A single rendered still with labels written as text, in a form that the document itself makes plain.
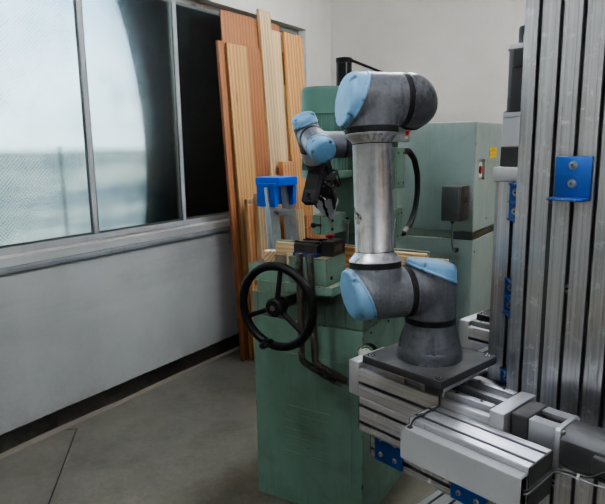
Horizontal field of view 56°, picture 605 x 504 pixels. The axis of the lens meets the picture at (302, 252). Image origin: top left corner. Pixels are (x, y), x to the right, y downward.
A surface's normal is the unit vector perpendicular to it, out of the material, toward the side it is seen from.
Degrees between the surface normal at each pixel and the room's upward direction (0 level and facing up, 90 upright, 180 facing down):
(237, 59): 87
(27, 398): 90
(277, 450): 90
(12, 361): 90
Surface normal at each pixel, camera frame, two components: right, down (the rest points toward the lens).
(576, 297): -0.75, 0.13
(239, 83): 0.83, 0.04
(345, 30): -0.55, 0.16
